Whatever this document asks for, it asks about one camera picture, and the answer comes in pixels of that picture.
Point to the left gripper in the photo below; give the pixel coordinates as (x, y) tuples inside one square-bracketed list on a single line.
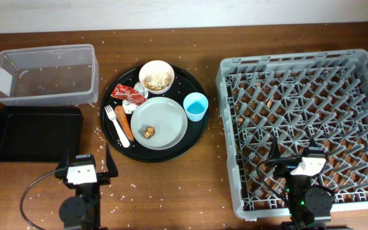
[(103, 179)]

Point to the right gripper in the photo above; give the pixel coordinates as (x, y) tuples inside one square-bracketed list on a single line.
[(283, 168)]

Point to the white plastic fork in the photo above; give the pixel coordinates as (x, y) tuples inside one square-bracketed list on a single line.
[(112, 116)]

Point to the orange carrot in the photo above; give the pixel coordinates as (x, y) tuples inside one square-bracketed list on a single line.
[(122, 118)]

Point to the brown food scrap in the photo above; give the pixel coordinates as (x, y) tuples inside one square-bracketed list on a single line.
[(149, 132)]

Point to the white tissue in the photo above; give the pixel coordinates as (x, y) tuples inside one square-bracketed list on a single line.
[(129, 108)]

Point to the red strawberry snack wrapper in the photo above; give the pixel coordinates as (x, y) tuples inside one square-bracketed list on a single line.
[(128, 93)]

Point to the grey plate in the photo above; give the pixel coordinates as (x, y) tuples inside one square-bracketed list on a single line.
[(166, 116)]

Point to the light blue cup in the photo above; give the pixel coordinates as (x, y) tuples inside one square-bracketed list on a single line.
[(195, 106)]

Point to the pile of rice and shells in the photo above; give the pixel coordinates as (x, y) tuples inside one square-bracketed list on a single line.
[(157, 81)]

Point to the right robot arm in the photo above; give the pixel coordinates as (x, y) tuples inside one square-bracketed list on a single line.
[(309, 205)]

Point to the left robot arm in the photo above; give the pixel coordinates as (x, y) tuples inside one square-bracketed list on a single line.
[(82, 211)]

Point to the grey dishwasher rack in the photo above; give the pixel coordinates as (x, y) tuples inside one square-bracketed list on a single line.
[(293, 98)]

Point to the black rectangular tray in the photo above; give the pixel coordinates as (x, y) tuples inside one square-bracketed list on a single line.
[(39, 134)]

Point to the clear plastic bin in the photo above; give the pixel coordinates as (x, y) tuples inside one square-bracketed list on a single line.
[(49, 76)]

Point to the round black tray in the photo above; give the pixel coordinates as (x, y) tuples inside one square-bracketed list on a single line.
[(184, 84)]

